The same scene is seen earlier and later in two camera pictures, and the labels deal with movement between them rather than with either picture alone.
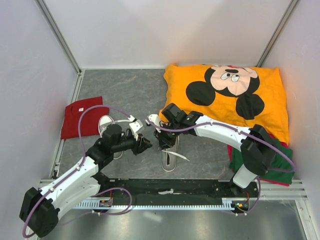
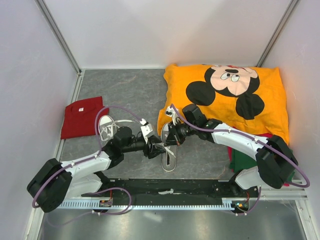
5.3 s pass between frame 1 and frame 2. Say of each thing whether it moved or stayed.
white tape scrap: stayed
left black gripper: moved
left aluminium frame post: stayed
